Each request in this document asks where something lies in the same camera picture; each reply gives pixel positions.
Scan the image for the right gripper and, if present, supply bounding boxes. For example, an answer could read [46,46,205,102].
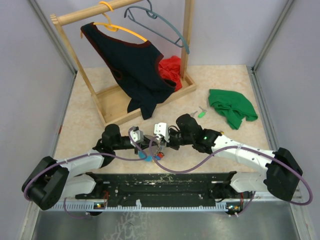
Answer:
[160,128,194,151]

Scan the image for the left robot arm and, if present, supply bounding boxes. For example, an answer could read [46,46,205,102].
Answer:
[21,124,153,210]

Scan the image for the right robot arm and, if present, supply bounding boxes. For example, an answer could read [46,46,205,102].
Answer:
[162,114,303,202]

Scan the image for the key with green tag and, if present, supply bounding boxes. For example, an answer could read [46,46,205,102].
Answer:
[197,107,207,119]

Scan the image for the wooden clothes rack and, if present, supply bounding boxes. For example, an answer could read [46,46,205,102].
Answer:
[50,0,197,125]

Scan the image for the green cloth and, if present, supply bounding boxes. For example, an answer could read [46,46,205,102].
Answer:
[208,89,258,130]

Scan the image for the red cloth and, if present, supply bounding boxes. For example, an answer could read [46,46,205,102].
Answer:
[158,55,182,92]

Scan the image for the navy tank top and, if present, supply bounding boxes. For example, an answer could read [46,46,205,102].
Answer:
[80,23,176,120]

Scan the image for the yellow hanger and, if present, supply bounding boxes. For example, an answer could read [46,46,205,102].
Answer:
[80,1,147,42]

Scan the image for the blue-grey hanger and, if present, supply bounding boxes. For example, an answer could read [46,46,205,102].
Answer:
[123,0,190,54]

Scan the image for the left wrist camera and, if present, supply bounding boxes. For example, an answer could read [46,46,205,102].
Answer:
[128,126,144,146]

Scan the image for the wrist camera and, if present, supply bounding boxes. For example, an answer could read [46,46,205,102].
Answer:
[153,122,170,143]
[128,126,144,146]

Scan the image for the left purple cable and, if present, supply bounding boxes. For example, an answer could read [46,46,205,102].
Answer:
[22,126,148,219]

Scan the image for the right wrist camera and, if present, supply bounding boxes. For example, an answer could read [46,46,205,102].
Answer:
[153,122,170,143]

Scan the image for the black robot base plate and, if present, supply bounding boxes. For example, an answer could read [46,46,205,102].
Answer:
[75,171,253,208]

